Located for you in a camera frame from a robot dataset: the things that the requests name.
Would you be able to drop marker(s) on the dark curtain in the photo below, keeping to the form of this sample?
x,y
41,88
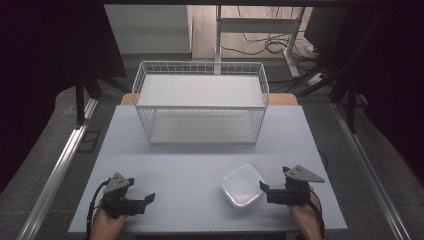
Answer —
x,y
390,83
43,66

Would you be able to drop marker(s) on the white cabinet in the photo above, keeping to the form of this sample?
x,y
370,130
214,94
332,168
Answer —
x,y
150,30

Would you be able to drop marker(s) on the person's right hand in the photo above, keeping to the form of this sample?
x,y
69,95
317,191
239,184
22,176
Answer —
x,y
305,213

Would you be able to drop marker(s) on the person's left hand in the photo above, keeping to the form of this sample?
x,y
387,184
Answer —
x,y
108,223

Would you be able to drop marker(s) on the wooden table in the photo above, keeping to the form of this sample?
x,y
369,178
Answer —
x,y
283,99

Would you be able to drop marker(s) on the white power strip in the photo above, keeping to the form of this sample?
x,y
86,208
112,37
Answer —
x,y
315,78

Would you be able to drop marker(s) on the black stand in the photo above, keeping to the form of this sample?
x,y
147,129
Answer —
x,y
80,103

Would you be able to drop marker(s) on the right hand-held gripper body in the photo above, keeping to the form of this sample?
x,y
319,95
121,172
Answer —
x,y
293,191

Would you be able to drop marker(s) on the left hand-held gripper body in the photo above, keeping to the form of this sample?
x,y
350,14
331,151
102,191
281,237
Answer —
x,y
118,203

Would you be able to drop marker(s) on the aluminium rail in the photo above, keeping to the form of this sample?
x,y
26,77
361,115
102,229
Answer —
x,y
56,173
366,160

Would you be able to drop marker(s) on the white metal desk frame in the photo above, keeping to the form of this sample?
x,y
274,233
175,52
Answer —
x,y
256,25

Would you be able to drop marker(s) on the white square plastic container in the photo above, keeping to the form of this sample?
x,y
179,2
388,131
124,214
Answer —
x,y
242,186

